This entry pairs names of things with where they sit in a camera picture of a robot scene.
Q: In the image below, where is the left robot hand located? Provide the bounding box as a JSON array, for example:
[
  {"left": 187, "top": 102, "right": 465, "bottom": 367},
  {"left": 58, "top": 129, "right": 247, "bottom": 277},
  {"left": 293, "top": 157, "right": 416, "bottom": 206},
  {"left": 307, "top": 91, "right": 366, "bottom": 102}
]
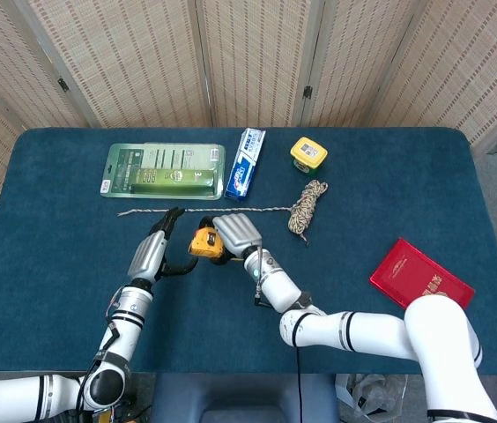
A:
[{"left": 127, "top": 205, "right": 199, "bottom": 284}]

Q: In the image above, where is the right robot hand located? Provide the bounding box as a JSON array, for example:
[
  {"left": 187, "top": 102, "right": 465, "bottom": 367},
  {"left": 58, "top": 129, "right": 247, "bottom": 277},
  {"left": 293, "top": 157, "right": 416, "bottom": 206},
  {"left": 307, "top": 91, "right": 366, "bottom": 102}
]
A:
[{"left": 198, "top": 212, "right": 263, "bottom": 266}]

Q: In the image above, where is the yellow tape measure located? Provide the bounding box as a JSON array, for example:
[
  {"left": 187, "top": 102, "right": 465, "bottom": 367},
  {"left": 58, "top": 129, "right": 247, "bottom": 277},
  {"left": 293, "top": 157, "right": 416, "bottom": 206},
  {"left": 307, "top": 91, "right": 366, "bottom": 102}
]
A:
[{"left": 188, "top": 227, "right": 246, "bottom": 263}]

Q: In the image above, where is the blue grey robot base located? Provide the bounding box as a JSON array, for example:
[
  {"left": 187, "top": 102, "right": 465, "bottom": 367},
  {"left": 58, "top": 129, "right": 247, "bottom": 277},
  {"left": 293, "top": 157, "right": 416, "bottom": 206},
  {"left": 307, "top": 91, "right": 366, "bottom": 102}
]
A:
[{"left": 149, "top": 373, "right": 340, "bottom": 423}]

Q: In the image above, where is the blue white toothpaste box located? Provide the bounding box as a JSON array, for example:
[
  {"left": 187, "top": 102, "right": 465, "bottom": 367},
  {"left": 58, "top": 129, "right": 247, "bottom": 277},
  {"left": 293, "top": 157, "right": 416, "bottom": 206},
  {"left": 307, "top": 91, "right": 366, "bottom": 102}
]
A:
[{"left": 224, "top": 127, "right": 267, "bottom": 202}]

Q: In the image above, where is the green blister pack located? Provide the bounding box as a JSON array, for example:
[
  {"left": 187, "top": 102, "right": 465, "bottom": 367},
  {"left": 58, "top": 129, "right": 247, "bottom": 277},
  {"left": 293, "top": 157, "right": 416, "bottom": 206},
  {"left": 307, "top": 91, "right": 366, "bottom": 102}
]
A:
[{"left": 99, "top": 142, "right": 226, "bottom": 201}]

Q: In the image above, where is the blue felt table cloth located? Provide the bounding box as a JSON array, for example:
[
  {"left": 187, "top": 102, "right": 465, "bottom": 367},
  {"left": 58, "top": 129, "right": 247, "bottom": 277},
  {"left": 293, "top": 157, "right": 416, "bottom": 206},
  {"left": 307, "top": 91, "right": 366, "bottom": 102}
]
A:
[{"left": 0, "top": 127, "right": 497, "bottom": 376}]

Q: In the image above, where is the yellow lidded small container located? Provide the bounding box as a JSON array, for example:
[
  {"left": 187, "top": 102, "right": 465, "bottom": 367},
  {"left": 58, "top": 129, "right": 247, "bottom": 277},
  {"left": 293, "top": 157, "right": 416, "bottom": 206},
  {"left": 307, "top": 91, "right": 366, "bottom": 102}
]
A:
[{"left": 289, "top": 137, "right": 329, "bottom": 175}]

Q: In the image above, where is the bamboo folding screen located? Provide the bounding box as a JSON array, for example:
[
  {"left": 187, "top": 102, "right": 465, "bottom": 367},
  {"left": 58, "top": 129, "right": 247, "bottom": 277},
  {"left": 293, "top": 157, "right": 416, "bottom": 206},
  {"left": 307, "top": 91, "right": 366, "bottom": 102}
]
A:
[{"left": 0, "top": 0, "right": 497, "bottom": 241}]

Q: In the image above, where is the red certificate booklet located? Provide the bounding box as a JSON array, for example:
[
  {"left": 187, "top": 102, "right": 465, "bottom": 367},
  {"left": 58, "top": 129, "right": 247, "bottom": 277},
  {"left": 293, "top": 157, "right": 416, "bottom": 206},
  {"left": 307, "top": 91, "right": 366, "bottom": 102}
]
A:
[{"left": 368, "top": 237, "right": 476, "bottom": 311}]

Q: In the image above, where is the crumpled clear plastic bag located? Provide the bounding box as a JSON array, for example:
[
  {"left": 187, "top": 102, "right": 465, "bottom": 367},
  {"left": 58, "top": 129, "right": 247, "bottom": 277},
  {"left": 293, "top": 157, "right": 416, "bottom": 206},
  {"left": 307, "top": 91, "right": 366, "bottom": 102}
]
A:
[{"left": 335, "top": 373, "right": 409, "bottom": 418}]

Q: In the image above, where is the braided camouflage rope bundle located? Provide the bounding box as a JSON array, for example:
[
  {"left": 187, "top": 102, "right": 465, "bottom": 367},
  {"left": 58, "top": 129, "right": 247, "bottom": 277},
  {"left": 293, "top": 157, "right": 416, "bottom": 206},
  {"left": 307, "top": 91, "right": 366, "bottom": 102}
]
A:
[{"left": 117, "top": 179, "right": 330, "bottom": 247}]

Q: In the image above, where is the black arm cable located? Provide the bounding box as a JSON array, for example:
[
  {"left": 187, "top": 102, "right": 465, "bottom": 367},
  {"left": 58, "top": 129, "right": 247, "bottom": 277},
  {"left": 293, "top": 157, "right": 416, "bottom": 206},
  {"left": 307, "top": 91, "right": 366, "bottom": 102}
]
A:
[{"left": 291, "top": 315, "right": 303, "bottom": 423}]

